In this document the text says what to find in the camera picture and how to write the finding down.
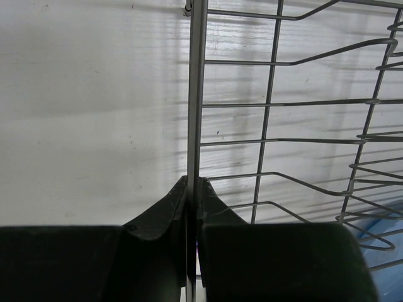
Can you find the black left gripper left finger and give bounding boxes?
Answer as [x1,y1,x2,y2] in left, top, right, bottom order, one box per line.
[1,177,187,301]

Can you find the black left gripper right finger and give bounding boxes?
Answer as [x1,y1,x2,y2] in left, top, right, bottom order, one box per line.
[197,178,378,301]

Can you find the blue plate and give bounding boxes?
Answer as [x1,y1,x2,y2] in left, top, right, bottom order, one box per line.
[342,199,402,301]

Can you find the grey wire dish rack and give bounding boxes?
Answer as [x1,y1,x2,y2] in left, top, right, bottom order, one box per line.
[183,0,403,302]

